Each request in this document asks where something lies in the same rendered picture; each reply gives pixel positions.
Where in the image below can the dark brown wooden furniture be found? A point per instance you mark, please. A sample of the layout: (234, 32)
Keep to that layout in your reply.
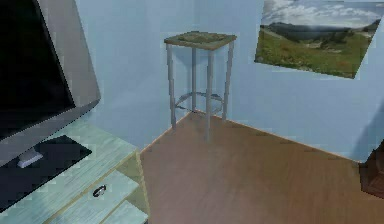
(375, 173)

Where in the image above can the tall grey metal stool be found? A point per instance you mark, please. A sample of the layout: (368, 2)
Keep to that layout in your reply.
(200, 40)

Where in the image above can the pale green chest of drawers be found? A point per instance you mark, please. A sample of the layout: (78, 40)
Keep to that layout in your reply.
(100, 156)

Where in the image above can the grey television set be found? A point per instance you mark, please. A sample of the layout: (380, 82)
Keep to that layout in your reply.
(30, 66)

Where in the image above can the landscape picture on wall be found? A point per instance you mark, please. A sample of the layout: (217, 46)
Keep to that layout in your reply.
(310, 43)

